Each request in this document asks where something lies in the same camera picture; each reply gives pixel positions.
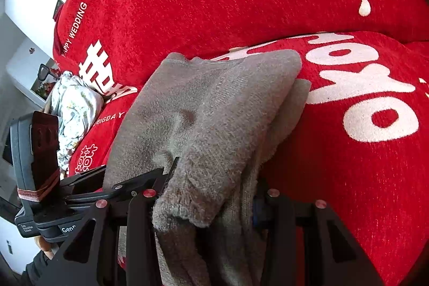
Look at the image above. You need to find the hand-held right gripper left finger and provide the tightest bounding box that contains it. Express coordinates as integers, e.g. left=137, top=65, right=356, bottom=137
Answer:
left=35, top=190, right=162, bottom=286

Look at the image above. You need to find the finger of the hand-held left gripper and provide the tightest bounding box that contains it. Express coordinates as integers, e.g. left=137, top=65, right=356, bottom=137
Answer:
left=67, top=156, right=180, bottom=210
left=61, top=165, right=108, bottom=188

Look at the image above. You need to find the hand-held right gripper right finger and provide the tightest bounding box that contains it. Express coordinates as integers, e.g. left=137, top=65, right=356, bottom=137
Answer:
left=253, top=179, right=383, bottom=286

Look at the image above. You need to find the grey knit sweater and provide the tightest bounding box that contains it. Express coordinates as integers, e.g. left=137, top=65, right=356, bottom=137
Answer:
left=102, top=50, right=312, bottom=286

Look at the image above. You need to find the person's left forearm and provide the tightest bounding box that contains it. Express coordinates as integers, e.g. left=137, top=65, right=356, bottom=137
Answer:
left=23, top=250, right=56, bottom=286

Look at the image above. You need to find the person's left hand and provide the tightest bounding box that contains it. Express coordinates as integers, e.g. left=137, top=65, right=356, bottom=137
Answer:
left=35, top=234, right=61, bottom=261

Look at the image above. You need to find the white floral cloth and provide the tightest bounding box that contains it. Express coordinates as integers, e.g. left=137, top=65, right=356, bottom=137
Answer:
left=50, top=70, right=104, bottom=171

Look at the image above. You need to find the framed picture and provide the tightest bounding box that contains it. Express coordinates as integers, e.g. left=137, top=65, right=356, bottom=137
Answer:
left=31, top=59, right=61, bottom=99

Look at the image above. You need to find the white cabinet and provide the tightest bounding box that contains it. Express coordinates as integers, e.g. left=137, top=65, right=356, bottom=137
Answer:
left=6, top=37, right=58, bottom=107

